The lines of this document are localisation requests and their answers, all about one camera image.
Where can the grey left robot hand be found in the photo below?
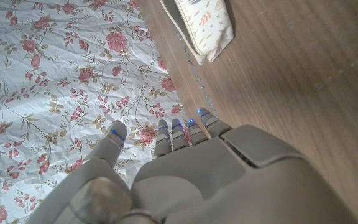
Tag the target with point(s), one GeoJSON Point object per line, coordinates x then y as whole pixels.
{"type": "Point", "coordinates": [228, 180]}

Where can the cream patterned pen bag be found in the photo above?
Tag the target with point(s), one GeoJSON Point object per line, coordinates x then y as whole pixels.
{"type": "Point", "coordinates": [208, 28]}

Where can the floral backdrop cloth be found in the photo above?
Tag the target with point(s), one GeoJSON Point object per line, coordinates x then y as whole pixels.
{"type": "Point", "coordinates": [57, 77]}

